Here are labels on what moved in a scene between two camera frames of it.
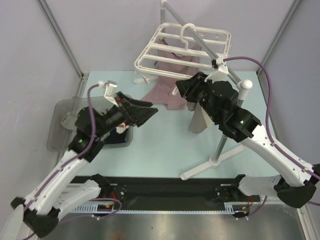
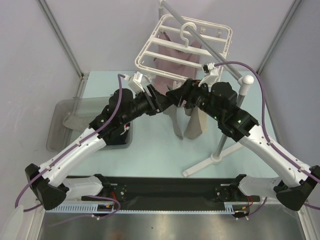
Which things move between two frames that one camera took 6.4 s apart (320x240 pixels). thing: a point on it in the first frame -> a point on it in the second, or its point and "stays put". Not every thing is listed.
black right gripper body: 192,88 stays put
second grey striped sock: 68,122 stays put
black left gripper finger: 140,115 -> 163,102
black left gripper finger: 134,101 -> 161,99
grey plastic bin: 63,115 stays put
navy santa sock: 118,134 stays put
